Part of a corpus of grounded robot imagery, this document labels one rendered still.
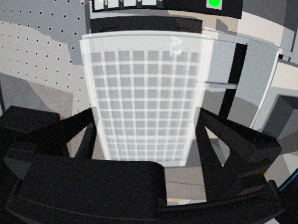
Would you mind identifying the white multiwell plate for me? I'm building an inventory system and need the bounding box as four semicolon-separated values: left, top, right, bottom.
80;30;213;167

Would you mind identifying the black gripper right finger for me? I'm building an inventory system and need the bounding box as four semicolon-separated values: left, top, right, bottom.
195;108;282;201

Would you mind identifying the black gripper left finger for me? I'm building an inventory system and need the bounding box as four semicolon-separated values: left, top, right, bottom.
10;107;97;159

